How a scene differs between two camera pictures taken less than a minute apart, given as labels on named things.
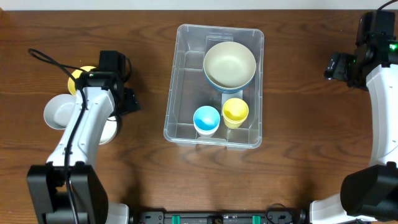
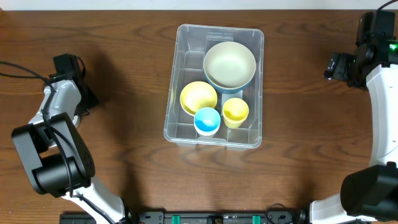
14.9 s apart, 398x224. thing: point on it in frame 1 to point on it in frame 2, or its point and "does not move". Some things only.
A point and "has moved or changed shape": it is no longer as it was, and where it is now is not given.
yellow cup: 235,109 does not move
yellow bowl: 76,74 has moved or changed shape
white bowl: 110,131 to 192,114
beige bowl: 229,65 does not move
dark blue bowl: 230,91 does not move
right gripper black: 337,66 does not move
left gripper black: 132,102 to 91,98
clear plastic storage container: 215,93 does not move
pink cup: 206,132 does not move
